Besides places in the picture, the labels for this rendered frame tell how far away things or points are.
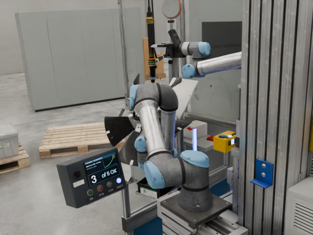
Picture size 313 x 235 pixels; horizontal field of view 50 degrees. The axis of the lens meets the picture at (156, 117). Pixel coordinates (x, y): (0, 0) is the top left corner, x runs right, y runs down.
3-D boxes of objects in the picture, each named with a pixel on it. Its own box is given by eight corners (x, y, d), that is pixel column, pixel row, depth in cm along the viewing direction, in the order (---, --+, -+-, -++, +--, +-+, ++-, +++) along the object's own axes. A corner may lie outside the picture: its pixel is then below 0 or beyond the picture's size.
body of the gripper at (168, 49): (164, 57, 198) (180, 58, 191) (163, 42, 196) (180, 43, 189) (171, 56, 204) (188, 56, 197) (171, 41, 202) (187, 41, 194)
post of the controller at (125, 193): (127, 214, 172) (124, 179, 167) (131, 216, 170) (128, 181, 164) (122, 216, 170) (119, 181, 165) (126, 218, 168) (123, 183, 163)
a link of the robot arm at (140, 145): (133, 153, 178) (132, 138, 176) (139, 145, 189) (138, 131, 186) (148, 154, 177) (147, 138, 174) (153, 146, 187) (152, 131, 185)
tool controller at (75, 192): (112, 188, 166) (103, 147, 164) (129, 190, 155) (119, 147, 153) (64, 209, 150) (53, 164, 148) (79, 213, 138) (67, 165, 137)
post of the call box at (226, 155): (226, 163, 224) (226, 146, 220) (229, 165, 222) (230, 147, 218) (223, 165, 222) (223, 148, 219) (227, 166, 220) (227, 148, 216)
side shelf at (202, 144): (192, 133, 294) (191, 130, 293) (225, 143, 268) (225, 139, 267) (172, 141, 279) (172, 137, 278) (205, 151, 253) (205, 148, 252)
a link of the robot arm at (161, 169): (187, 176, 132) (157, 77, 164) (150, 182, 129) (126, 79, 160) (182, 190, 142) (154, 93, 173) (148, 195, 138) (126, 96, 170)
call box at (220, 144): (227, 144, 228) (228, 129, 224) (240, 148, 220) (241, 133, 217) (213, 151, 217) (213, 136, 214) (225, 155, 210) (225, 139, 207)
